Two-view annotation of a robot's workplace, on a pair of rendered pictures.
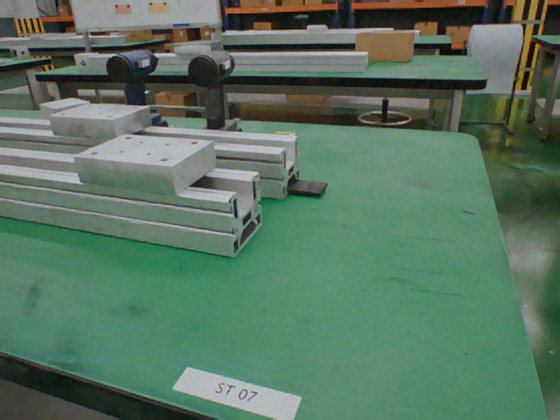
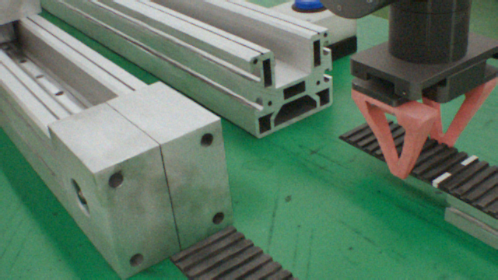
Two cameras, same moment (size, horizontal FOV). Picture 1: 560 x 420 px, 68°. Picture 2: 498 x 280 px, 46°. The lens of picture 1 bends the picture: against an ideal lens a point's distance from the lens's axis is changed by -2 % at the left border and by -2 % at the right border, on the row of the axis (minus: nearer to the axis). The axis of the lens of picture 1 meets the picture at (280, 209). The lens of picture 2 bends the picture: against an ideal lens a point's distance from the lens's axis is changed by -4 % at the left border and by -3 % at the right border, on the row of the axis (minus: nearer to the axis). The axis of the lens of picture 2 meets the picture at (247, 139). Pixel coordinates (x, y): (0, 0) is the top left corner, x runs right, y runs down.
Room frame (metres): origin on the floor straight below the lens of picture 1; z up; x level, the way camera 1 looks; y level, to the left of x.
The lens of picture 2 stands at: (1.26, 1.06, 1.08)
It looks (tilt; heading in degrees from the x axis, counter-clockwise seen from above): 31 degrees down; 216
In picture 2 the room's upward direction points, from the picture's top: 6 degrees counter-clockwise
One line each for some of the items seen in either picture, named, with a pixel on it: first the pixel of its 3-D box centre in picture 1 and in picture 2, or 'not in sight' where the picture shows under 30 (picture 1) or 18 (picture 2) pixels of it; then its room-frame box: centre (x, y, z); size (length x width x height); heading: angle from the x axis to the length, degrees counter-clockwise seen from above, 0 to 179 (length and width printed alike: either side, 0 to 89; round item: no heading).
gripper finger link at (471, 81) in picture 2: not in sight; (433, 106); (0.84, 0.94, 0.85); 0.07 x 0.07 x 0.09; 69
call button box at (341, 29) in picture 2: not in sight; (306, 30); (0.64, 0.73, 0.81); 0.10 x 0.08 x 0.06; 159
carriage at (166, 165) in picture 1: (149, 170); not in sight; (0.57, 0.19, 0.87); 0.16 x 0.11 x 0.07; 69
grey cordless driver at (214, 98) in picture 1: (220, 102); not in sight; (0.94, 0.12, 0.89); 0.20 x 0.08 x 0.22; 168
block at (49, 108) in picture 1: (64, 121); not in sight; (1.09, 0.56, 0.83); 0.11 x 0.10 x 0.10; 138
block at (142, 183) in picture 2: not in sight; (155, 169); (0.98, 0.77, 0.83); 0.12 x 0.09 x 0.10; 159
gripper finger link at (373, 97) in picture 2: not in sight; (412, 118); (0.87, 0.94, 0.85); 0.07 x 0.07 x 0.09; 69
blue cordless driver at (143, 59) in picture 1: (144, 97); not in sight; (1.04, 0.32, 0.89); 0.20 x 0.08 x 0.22; 167
